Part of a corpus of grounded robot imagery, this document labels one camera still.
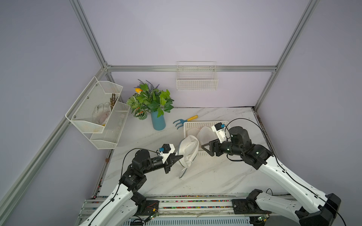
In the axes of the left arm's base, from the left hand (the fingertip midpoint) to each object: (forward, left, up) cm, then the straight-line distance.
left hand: (180, 156), depth 68 cm
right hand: (+5, -14, 0) cm, 15 cm away
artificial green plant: (+32, +20, +9) cm, 39 cm away
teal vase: (+35, +18, -18) cm, 43 cm away
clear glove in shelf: (+23, +45, +7) cm, 51 cm away
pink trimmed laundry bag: (+29, -8, -19) cm, 35 cm away
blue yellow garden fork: (+41, 0, -21) cm, 46 cm away
